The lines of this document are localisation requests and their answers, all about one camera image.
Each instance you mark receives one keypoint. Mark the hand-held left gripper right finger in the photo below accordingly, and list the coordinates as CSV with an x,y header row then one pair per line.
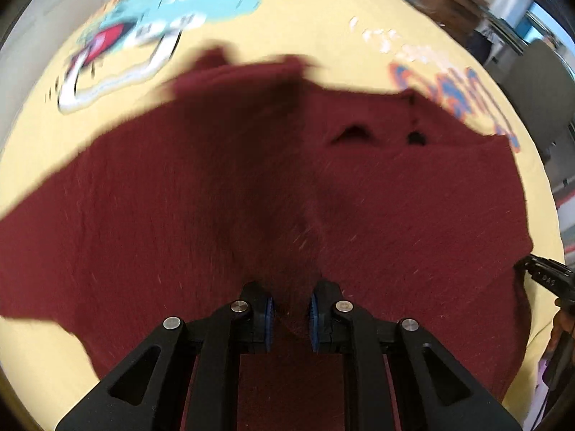
x,y
313,323

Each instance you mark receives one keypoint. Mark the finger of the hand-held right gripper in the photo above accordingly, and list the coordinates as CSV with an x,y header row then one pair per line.
x,y
546,276

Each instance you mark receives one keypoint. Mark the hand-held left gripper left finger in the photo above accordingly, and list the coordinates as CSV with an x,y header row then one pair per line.
x,y
268,319

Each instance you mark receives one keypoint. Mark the maroon knitted sweater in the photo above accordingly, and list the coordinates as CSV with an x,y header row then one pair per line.
x,y
224,188

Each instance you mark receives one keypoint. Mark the dark grey chair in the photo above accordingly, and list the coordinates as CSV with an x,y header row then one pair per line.
x,y
534,85

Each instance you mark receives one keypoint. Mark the yellow printed blanket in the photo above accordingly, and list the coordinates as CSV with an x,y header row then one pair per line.
x,y
314,22

